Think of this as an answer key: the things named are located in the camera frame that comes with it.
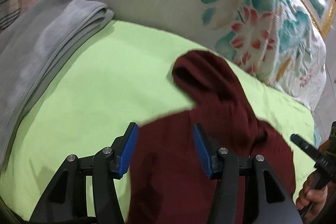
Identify white floral quilt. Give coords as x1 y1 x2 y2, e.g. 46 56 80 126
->
95 0 326 110

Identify folded grey garment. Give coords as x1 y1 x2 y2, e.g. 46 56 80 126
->
1 0 114 168

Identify dark red knit sweater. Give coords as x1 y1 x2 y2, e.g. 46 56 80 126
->
127 51 301 223

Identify light green bed sheet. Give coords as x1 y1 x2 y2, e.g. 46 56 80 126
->
0 19 316 222

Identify person's right hand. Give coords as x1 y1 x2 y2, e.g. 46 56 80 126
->
295 172 328 215

